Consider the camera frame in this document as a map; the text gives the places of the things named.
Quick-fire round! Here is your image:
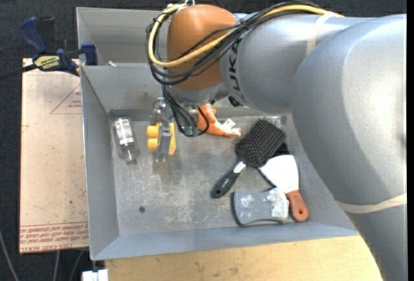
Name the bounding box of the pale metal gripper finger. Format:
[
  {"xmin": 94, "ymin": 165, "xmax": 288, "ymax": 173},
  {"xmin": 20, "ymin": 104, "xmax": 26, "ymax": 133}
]
[
  {"xmin": 155, "ymin": 126, "xmax": 165, "ymax": 163},
  {"xmin": 163, "ymin": 124, "xmax": 173, "ymax": 157}
]

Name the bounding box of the yellow toy block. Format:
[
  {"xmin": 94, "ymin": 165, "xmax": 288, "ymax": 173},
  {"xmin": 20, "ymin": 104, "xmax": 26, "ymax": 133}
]
[{"xmin": 145, "ymin": 122, "xmax": 177, "ymax": 157}]

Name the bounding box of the orange and white toy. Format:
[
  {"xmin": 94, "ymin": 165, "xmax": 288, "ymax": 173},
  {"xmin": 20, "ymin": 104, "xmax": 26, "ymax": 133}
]
[{"xmin": 196, "ymin": 104, "xmax": 243, "ymax": 139}]

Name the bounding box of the grey metal bin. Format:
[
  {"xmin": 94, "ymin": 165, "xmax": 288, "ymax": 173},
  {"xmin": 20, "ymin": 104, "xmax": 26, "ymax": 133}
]
[{"xmin": 76, "ymin": 6, "xmax": 360, "ymax": 262}]

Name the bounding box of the black hairbrush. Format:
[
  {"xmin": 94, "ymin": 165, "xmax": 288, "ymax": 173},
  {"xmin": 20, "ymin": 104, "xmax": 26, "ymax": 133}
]
[{"xmin": 210, "ymin": 117, "xmax": 287, "ymax": 199}]

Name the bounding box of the brown cardboard board red print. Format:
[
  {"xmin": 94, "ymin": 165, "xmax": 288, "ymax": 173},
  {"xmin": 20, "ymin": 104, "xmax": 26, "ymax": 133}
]
[{"xmin": 19, "ymin": 58, "xmax": 90, "ymax": 255}]

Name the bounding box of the grey flat scraper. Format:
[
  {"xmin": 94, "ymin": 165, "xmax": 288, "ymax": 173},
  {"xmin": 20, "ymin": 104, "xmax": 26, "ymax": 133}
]
[{"xmin": 230, "ymin": 187, "xmax": 290, "ymax": 228}]

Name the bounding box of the white scraper red-brown handle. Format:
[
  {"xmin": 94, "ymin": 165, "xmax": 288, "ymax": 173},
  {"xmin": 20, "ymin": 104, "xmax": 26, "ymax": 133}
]
[{"xmin": 257, "ymin": 153, "xmax": 310, "ymax": 223}]

